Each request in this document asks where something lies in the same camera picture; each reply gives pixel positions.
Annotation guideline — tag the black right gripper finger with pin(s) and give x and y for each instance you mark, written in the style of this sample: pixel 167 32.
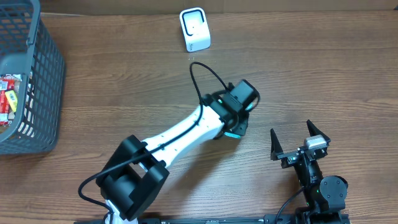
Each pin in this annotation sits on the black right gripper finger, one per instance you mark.
pixel 314 131
pixel 276 149

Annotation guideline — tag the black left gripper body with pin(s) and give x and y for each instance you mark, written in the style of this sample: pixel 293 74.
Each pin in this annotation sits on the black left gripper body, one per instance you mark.
pixel 242 127

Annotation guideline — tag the grey plastic mesh basket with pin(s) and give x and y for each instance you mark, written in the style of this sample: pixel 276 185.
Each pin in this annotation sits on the grey plastic mesh basket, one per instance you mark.
pixel 29 53

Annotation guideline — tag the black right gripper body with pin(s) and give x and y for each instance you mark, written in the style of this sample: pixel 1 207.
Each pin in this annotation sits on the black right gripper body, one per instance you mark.
pixel 289 158

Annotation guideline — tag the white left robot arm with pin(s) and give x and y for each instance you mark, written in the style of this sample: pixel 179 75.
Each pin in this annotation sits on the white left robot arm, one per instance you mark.
pixel 137 170

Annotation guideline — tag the red snack packets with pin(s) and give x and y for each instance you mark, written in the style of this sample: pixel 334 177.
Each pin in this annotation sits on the red snack packets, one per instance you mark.
pixel 8 82

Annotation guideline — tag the yellow highlighter marker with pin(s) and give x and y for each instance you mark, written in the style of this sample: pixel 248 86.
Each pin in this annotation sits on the yellow highlighter marker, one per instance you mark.
pixel 12 99

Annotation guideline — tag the white barcode scanner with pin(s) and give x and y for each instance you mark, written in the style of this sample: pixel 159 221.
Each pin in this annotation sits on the white barcode scanner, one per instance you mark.
pixel 195 29

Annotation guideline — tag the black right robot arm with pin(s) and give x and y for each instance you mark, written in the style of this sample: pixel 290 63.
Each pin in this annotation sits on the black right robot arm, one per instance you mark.
pixel 325 196

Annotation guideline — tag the teal tissue packet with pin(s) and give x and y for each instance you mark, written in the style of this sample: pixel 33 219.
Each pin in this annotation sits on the teal tissue packet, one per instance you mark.
pixel 232 135

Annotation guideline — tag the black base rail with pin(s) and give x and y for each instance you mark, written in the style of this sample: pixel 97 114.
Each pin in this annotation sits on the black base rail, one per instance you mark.
pixel 266 219

